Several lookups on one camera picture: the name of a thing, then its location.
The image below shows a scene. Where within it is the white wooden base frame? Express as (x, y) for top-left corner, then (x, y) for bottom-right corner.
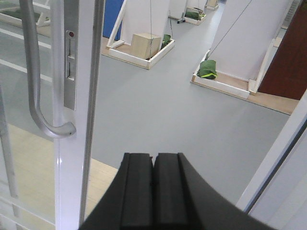
(106, 0), (175, 69)
(191, 37), (282, 99)

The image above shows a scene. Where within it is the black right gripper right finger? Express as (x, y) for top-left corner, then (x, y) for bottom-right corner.
(153, 153), (271, 230)

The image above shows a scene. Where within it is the white wooden base frame left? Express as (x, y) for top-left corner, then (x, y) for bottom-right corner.
(106, 0), (175, 69)

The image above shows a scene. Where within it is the far green sandbag left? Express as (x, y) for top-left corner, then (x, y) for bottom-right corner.
(161, 34), (171, 49)

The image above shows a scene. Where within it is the white sliding glass door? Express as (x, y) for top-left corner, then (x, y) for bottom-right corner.
(0, 0), (105, 230)

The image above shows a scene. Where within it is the far background green sandbag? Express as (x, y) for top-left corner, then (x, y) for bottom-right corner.
(185, 7), (206, 21)

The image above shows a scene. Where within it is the white door frame post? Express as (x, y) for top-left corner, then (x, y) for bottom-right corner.
(236, 88), (307, 230)

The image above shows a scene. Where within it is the far green sandbag right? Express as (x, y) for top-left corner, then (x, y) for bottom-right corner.
(197, 60), (217, 80)

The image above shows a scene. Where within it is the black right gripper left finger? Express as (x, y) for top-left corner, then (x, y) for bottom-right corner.
(80, 153), (153, 230)

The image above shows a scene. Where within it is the silver door lock plate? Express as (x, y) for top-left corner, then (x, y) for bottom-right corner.
(64, 30), (77, 111)

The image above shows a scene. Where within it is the brown wooden door panel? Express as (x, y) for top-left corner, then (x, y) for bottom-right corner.
(258, 0), (307, 100)

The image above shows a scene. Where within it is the far wooden box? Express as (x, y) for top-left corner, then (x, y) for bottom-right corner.
(130, 33), (161, 59)

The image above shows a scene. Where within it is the white wooden base frame right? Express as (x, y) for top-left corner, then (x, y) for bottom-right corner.
(191, 37), (282, 99)

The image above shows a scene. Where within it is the silver door handle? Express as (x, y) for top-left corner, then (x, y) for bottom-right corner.
(19, 0), (76, 138)

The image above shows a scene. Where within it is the blue wall panel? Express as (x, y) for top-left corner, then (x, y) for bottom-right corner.
(103, 0), (123, 38)

